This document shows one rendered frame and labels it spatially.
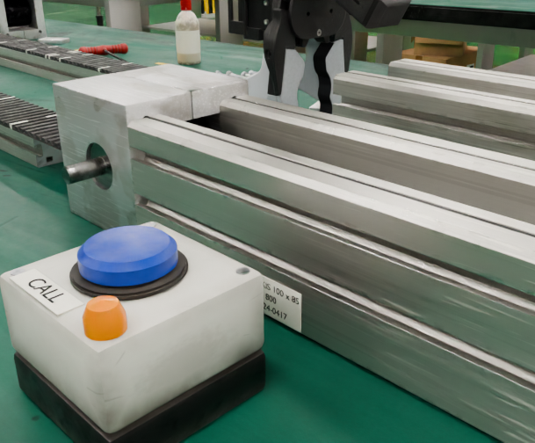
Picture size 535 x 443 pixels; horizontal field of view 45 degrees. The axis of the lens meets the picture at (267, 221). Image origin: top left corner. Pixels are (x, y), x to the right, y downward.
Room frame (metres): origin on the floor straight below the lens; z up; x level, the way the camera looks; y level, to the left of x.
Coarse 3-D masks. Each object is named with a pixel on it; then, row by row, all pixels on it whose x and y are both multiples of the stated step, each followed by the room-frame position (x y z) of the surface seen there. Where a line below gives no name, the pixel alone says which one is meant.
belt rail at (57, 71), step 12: (0, 48) 1.03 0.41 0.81; (0, 60) 1.04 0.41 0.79; (12, 60) 1.02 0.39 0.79; (24, 60) 0.97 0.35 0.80; (36, 60) 0.95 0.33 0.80; (48, 60) 0.92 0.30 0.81; (36, 72) 0.95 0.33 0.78; (48, 72) 0.92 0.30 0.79; (60, 72) 0.91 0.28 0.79; (72, 72) 0.87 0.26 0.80; (84, 72) 0.85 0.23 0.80; (96, 72) 0.83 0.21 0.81
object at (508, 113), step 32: (416, 64) 0.55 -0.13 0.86; (352, 96) 0.50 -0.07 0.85; (384, 96) 0.48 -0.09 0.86; (416, 96) 0.46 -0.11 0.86; (448, 96) 0.44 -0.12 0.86; (480, 96) 0.44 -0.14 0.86; (512, 96) 0.48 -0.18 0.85; (416, 128) 0.46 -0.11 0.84; (448, 128) 0.44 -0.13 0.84; (480, 128) 0.43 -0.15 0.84; (512, 128) 0.40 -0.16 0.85
